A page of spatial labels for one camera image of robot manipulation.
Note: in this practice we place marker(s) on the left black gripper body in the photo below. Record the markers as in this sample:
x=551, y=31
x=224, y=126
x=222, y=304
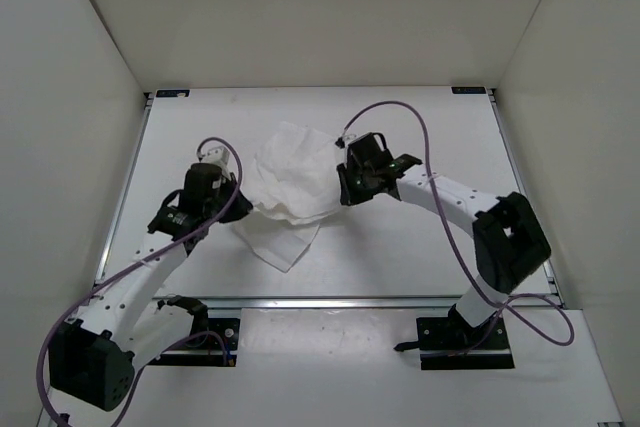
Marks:
x=219, y=200

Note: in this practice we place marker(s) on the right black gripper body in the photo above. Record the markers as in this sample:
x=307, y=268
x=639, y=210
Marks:
x=366, y=187

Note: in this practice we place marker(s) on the white pleated skirt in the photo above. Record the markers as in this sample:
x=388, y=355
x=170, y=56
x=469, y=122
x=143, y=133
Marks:
x=293, y=186

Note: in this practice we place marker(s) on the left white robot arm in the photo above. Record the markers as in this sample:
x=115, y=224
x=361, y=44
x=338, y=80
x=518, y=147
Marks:
x=96, y=356

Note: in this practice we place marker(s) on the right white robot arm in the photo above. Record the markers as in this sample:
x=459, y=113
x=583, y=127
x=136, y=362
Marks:
x=509, y=243

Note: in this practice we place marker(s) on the left blue corner label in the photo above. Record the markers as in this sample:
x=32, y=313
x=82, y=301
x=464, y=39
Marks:
x=172, y=93

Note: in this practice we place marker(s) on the blue corner label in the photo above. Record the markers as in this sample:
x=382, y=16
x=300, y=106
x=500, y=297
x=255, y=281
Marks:
x=172, y=93
x=468, y=90

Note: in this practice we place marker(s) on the right blue corner label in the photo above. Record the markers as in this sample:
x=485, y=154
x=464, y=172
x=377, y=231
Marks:
x=468, y=90

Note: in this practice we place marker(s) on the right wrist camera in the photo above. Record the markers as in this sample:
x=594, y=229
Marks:
x=344, y=140

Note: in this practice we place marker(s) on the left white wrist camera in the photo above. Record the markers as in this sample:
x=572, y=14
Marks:
x=219, y=156

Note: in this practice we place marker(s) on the aluminium front rail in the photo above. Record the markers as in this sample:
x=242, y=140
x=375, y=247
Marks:
x=330, y=303

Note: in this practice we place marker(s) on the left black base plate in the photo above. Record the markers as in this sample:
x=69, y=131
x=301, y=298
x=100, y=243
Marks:
x=218, y=349

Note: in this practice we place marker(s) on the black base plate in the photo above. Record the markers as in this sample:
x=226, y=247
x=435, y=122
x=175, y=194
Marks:
x=442, y=346
x=218, y=349

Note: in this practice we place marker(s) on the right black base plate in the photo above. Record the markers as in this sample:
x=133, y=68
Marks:
x=442, y=346

